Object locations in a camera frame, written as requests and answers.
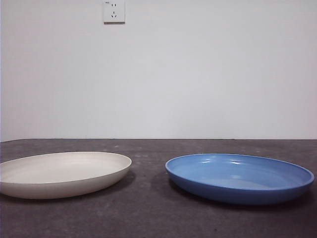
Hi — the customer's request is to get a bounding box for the blue round plate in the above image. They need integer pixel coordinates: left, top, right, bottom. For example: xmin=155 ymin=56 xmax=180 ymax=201
xmin=165 ymin=153 xmax=315 ymax=205

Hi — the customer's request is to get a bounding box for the white round plate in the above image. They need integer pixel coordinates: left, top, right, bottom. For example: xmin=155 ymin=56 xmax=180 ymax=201
xmin=0 ymin=151 xmax=132 ymax=200

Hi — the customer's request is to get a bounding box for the white wall power socket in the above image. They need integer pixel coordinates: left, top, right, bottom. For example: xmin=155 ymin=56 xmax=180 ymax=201
xmin=104 ymin=0 xmax=126 ymax=25

